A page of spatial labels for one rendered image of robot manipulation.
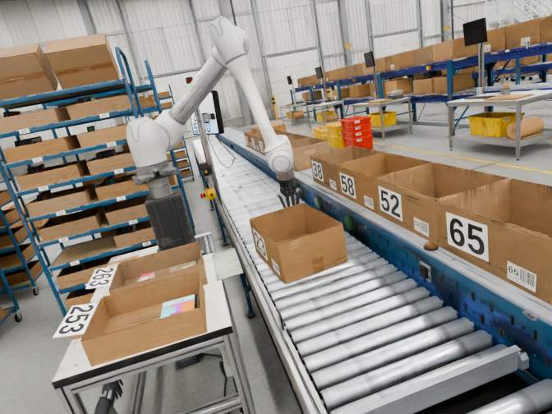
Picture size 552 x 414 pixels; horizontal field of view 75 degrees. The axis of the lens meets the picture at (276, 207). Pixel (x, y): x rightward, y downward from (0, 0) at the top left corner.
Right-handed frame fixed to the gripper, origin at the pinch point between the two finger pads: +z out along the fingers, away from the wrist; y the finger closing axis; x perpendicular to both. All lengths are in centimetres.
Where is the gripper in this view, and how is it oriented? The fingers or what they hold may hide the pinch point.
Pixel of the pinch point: (293, 216)
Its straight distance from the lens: 183.1
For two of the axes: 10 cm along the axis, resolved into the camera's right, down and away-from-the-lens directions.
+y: -9.5, 2.5, -1.9
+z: 1.9, 9.3, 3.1
